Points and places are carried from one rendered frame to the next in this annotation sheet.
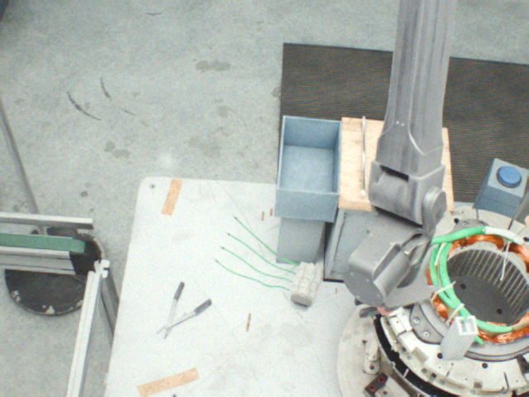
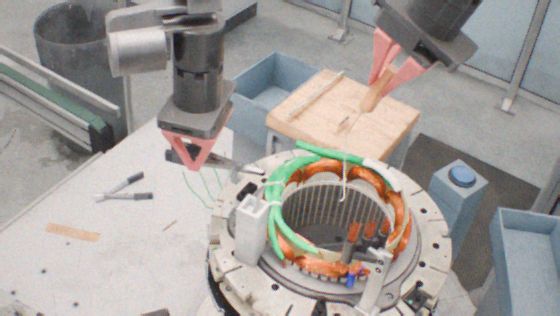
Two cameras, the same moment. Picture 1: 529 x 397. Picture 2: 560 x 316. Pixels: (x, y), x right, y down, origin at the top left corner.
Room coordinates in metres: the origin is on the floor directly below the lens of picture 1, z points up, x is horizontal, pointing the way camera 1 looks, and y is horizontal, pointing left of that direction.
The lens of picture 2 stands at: (0.06, -0.54, 1.67)
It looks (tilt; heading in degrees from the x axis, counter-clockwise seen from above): 41 degrees down; 30
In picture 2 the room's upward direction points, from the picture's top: 7 degrees clockwise
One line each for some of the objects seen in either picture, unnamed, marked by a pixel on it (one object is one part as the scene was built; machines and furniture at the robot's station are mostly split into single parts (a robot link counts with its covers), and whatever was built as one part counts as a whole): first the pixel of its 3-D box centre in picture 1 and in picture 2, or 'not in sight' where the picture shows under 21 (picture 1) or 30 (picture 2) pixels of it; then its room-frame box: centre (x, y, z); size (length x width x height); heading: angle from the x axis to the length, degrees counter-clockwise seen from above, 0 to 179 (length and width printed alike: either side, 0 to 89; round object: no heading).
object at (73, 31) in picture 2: not in sight; (85, 58); (1.33, 1.12, 0.39); 0.39 x 0.39 x 0.35
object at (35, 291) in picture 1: (55, 267); not in sight; (1.14, 0.67, 0.01); 0.34 x 0.34 x 0.02
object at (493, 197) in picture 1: (489, 215); (441, 228); (0.85, -0.44, 0.91); 0.07 x 0.07 x 0.25; 71
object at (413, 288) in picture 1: (398, 261); (197, 86); (0.50, -0.17, 1.27); 0.10 x 0.07 x 0.07; 20
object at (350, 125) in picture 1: (395, 166); (345, 117); (0.83, -0.22, 1.05); 0.20 x 0.19 x 0.02; 89
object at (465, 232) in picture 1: (474, 236); (348, 161); (0.63, -0.32, 1.15); 0.15 x 0.04 x 0.02; 94
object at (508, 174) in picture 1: (509, 174); (463, 174); (0.85, -0.44, 1.04); 0.04 x 0.04 x 0.01
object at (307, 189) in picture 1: (303, 200); (267, 138); (0.83, -0.07, 0.92); 0.17 x 0.11 x 0.28; 179
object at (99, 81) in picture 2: not in sight; (88, 80); (1.33, 1.12, 0.28); 0.38 x 0.37 x 0.56; 1
